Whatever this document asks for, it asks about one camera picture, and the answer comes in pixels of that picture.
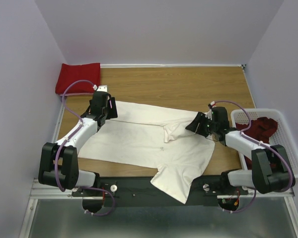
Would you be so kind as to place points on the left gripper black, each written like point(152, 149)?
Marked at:
point(113, 111)

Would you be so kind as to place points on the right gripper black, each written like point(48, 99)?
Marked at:
point(200, 118)

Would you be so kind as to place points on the white t-shirt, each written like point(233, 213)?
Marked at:
point(153, 137)

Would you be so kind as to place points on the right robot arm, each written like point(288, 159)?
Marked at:
point(271, 170)

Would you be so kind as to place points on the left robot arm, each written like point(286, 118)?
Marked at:
point(59, 160)

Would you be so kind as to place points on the white rear table edge strip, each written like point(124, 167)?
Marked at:
point(154, 65)

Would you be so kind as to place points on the folded red t-shirt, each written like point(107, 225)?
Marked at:
point(73, 73)

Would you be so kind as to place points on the dark red t-shirt in basket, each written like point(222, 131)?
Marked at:
point(262, 129)

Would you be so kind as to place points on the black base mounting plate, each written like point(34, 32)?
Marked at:
point(209, 190)

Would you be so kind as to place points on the white plastic laundry basket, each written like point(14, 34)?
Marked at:
point(282, 136)

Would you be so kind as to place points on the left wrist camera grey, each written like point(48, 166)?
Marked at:
point(102, 88)

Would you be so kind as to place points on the aluminium rail left side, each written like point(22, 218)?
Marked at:
point(57, 124)

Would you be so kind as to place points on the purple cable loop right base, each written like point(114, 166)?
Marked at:
point(239, 210)

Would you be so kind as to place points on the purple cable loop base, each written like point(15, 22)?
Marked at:
point(239, 210)
point(99, 208)

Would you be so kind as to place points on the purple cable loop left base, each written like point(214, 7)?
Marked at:
point(99, 208)

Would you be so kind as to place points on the aluminium front frame rail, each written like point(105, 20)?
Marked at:
point(41, 191)

